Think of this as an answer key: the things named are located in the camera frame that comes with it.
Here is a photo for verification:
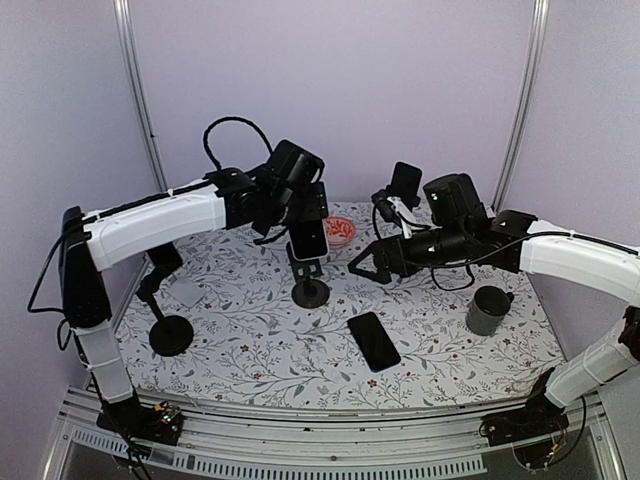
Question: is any right aluminium frame post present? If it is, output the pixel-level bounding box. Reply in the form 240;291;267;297
491;0;550;211

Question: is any black gooseneck stand round base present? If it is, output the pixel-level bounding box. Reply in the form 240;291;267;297
136;267;194;357

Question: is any red white patterned bowl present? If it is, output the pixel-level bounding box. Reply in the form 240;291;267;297
325;217;356;248

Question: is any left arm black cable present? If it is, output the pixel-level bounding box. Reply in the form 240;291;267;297
201;116;274;171

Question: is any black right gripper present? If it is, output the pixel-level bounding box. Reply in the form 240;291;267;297
348;222;470;285

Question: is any small round base phone stand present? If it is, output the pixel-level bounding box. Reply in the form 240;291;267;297
286;242;330;309

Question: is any aluminium front rail base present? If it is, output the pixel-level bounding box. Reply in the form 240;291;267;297
43;388;631;479

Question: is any floral patterned tablecloth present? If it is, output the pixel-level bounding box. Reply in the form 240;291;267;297
117;202;563;410

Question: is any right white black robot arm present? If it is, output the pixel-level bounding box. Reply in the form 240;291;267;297
348;173;639;446

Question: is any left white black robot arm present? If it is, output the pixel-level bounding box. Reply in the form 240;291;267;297
50;140;328;445

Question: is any left aluminium frame post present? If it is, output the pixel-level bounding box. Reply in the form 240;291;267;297
113;0;168;191

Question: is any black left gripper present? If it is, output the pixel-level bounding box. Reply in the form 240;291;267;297
269;180;330;227

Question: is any black phone with white edge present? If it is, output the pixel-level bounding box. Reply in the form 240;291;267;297
289;220;329;261

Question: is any aluminium frame post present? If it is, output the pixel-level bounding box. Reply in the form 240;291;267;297
491;0;550;211
113;0;168;191

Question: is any dark grey mug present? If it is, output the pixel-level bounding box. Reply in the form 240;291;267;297
465;286;515;336

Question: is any tall black clamp phone stand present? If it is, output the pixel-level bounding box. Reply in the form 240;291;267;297
385;185;420;211

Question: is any white flat phone stand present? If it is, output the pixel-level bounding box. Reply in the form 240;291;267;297
167;278;205;308

